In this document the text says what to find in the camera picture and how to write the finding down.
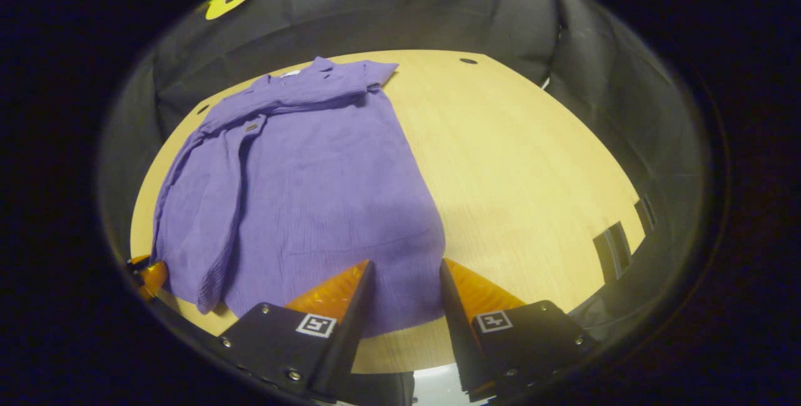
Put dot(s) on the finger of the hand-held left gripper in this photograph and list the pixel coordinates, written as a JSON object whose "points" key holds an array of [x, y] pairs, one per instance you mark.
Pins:
{"points": [[153, 274]]}

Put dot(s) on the black backdrop cloth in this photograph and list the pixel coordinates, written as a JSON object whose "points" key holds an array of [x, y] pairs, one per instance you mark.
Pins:
{"points": [[500, 18]]}

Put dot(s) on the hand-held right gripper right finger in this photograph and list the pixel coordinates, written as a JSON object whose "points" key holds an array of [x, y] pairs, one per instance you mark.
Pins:
{"points": [[460, 331]]}

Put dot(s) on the purple shirt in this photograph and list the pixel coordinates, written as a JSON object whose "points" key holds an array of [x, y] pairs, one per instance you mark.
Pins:
{"points": [[313, 206]]}

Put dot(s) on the black table edge bracket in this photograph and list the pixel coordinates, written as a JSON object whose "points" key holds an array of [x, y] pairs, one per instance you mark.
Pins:
{"points": [[646, 212], [610, 253]]}

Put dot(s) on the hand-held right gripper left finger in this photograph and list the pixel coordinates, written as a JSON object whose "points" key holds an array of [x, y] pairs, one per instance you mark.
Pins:
{"points": [[347, 331]]}

